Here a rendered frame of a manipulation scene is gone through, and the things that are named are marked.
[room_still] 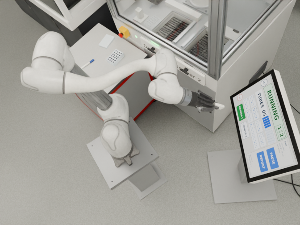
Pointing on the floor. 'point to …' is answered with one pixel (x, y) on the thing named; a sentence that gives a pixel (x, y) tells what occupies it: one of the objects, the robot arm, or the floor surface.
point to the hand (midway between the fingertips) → (218, 106)
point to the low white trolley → (83, 54)
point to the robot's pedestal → (147, 180)
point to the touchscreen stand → (235, 180)
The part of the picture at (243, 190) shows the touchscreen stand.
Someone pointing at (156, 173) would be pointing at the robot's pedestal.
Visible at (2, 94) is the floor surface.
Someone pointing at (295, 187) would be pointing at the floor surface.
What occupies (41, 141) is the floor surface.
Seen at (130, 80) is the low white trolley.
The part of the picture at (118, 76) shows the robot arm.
